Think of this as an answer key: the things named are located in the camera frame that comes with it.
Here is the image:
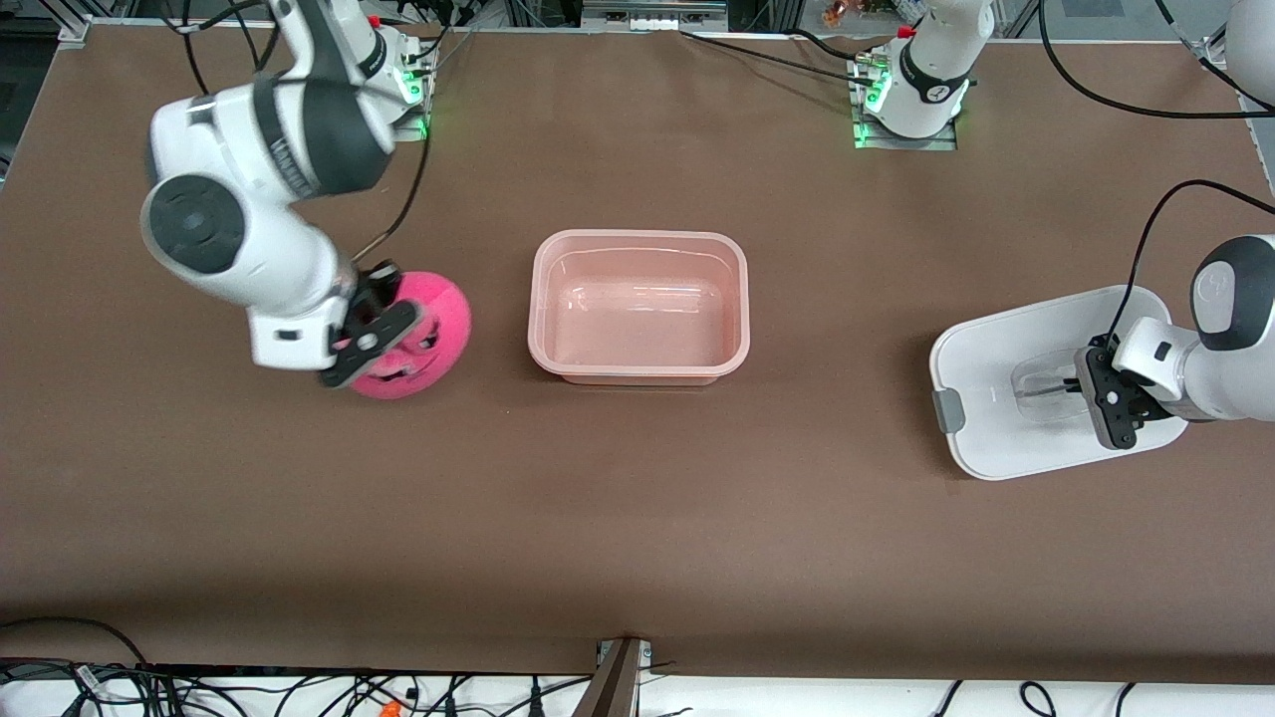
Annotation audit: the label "pink plush toy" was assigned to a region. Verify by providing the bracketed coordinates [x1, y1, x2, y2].
[349, 269, 473, 401]

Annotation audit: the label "white box lid grey clips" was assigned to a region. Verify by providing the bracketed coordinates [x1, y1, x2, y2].
[929, 286, 1191, 481]

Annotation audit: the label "translucent pink plastic box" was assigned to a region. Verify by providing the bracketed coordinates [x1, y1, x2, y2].
[528, 229, 750, 387]

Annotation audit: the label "grey power strip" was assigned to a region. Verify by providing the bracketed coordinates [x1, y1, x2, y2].
[583, 0, 728, 26]

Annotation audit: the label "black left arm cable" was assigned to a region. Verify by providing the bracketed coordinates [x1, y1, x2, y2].
[1036, 0, 1275, 350]

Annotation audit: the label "tangled black floor cables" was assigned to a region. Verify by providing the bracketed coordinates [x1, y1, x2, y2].
[0, 659, 599, 717]

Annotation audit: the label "metal support beam with bracket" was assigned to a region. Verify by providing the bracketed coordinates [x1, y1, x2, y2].
[573, 637, 653, 717]

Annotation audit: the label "black arched floor cable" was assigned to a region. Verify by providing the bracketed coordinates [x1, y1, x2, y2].
[0, 616, 150, 670]

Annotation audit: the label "short black table cable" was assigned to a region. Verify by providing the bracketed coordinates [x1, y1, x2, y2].
[792, 27, 864, 63]

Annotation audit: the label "aluminium corner bracket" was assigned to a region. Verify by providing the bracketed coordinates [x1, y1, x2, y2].
[55, 0, 111, 48]

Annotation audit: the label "long black table cable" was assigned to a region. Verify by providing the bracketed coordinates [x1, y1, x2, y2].
[679, 28, 883, 89]

